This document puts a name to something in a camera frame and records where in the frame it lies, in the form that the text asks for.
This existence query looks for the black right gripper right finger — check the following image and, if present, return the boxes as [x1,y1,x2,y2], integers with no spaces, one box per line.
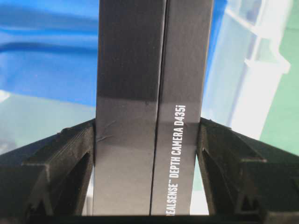
[197,118,299,224]

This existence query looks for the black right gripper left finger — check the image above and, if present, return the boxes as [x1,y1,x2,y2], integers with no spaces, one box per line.
[0,119,95,224]

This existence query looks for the clear plastic storage case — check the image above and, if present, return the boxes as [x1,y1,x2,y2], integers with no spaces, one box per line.
[0,0,293,153]

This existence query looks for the black camera box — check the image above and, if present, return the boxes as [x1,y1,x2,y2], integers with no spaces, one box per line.
[93,0,214,216]

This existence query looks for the green table cloth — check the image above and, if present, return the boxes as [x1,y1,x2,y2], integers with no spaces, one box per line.
[260,0,299,155]

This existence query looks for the blue foam liner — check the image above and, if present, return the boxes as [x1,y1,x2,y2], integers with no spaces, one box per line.
[0,0,231,108]

